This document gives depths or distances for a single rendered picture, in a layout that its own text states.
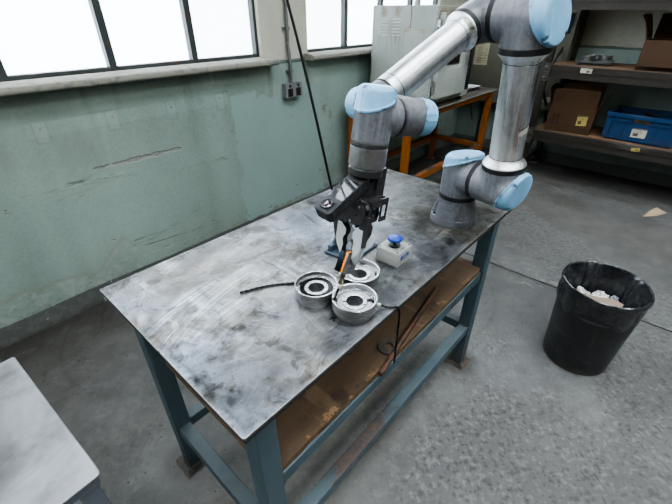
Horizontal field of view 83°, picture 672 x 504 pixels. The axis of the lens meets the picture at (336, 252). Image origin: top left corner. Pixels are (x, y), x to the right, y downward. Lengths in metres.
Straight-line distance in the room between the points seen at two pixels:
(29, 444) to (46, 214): 1.42
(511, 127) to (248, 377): 0.86
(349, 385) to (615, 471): 1.11
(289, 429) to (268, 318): 0.28
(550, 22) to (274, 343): 0.89
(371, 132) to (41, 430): 0.88
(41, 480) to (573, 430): 1.70
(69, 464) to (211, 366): 0.31
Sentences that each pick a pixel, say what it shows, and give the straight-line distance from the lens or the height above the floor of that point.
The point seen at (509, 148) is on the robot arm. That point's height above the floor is 1.09.
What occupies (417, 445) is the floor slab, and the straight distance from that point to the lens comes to 1.65.
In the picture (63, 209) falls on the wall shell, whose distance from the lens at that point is 2.27.
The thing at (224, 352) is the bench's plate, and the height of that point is 0.80.
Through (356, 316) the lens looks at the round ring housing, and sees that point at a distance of 0.85.
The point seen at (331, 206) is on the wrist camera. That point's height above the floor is 1.08.
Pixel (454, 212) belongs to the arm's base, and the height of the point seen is 0.85.
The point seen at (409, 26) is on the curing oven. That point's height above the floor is 1.30.
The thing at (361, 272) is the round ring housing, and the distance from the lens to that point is 0.99.
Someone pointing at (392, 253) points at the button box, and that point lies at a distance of 1.03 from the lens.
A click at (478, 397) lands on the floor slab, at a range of 1.84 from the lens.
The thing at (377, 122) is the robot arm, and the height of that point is 1.22.
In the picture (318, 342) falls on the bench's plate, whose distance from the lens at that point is 0.83.
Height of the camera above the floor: 1.39
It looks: 32 degrees down
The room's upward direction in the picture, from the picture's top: straight up
